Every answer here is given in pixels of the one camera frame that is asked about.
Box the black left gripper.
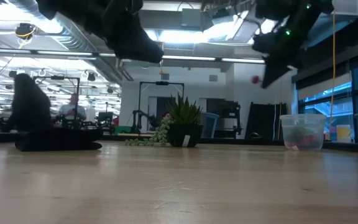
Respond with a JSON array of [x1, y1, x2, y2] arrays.
[[106, 0, 163, 64]]

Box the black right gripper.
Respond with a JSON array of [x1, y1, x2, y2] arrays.
[[253, 18, 310, 90]]

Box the long ceiling light strip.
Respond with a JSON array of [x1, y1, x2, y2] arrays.
[[0, 48, 265, 65]]

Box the black leaning panels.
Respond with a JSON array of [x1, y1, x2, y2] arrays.
[[246, 102, 288, 140]]

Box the black shelf cabinet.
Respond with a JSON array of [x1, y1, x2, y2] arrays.
[[206, 98, 242, 139]]

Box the potted green succulent plant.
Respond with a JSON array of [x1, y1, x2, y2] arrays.
[[124, 93, 204, 148]]

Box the blue plastic bin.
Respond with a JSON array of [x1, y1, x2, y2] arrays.
[[200, 111, 219, 139]]

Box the yellow plastic container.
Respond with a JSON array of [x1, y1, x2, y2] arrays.
[[336, 124, 352, 143]]

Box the person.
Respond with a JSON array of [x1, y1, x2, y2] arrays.
[[57, 93, 87, 121]]

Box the black folded cloth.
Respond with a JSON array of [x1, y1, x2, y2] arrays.
[[14, 128, 104, 152]]

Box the black round ceiling device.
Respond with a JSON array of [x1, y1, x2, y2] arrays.
[[14, 23, 37, 41]]

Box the black background robot frame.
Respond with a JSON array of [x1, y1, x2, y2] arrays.
[[32, 76, 81, 122], [138, 81, 185, 125]]

